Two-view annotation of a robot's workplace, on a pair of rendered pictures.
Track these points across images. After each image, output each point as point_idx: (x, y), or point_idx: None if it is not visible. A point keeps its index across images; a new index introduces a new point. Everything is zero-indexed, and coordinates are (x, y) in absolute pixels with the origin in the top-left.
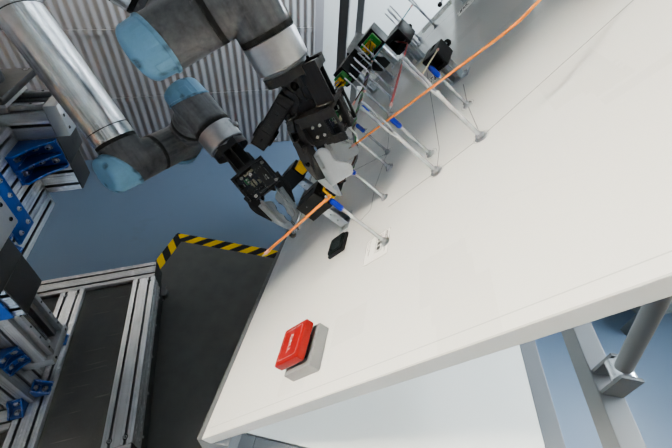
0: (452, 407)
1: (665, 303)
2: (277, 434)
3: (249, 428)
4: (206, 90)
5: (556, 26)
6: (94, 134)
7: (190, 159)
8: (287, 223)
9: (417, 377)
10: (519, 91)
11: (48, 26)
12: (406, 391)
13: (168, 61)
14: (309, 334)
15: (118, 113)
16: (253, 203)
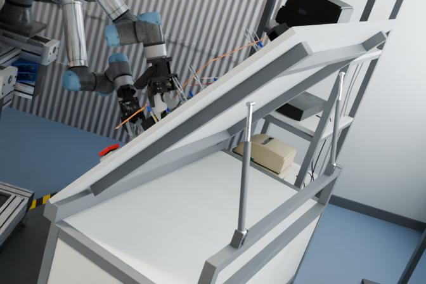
0: (172, 264)
1: (243, 179)
2: (78, 227)
3: (75, 184)
4: (128, 61)
5: None
6: (72, 61)
7: (104, 94)
8: (135, 136)
9: (163, 249)
10: None
11: (79, 14)
12: (153, 249)
13: (116, 41)
14: (116, 147)
15: (85, 57)
16: (123, 120)
